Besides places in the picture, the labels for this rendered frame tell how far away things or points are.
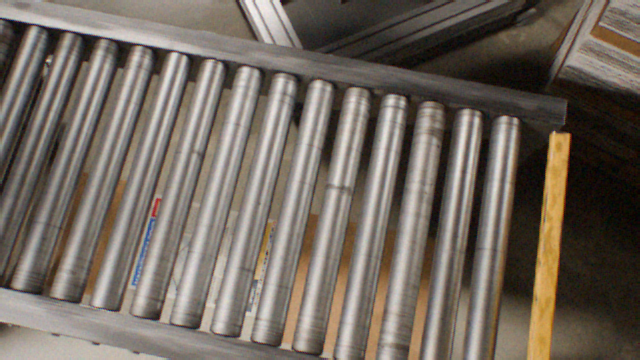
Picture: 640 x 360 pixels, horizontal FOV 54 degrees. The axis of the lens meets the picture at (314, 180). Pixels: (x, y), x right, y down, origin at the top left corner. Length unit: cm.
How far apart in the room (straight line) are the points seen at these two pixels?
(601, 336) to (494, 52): 90
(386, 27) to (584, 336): 102
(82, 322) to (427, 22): 124
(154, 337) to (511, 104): 69
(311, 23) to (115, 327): 110
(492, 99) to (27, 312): 82
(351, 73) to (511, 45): 110
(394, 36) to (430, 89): 72
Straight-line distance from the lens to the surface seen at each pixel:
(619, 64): 153
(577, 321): 193
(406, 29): 182
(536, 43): 217
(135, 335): 101
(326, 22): 184
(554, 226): 105
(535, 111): 113
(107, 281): 104
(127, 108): 111
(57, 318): 105
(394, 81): 110
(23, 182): 113
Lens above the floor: 178
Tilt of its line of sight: 73 degrees down
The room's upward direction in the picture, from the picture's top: 1 degrees clockwise
